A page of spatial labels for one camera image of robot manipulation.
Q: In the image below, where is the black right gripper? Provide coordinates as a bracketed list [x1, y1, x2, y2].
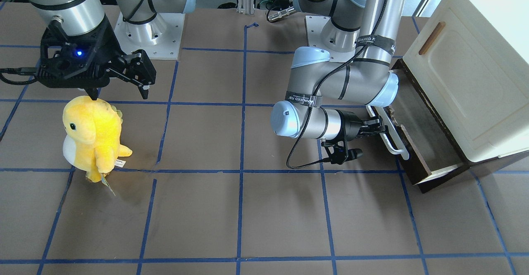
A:
[35, 17, 157, 101]

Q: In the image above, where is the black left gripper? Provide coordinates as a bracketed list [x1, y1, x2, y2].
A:
[337, 110, 388, 141]

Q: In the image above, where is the white drawer handle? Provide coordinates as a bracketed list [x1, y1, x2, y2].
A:
[365, 105, 410, 160]

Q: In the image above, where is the dark wooden drawer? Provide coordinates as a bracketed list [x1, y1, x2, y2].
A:
[384, 59, 471, 193]

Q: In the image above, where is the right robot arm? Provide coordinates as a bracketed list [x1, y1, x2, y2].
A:
[14, 0, 196, 100]

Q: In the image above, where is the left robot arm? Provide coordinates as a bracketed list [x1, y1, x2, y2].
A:
[271, 0, 405, 141]

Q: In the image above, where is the yellow plush toy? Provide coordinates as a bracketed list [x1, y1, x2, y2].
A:
[62, 96, 133, 185]

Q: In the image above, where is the toy paper hang tag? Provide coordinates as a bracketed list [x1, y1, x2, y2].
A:
[101, 175, 116, 196]

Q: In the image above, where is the white cabinet body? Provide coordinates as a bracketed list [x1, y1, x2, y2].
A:
[404, 0, 529, 162]

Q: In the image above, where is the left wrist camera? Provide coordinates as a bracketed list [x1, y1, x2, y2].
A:
[321, 141, 363, 165]

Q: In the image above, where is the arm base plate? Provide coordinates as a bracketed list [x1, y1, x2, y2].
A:
[305, 15, 359, 62]
[114, 13, 186, 60]

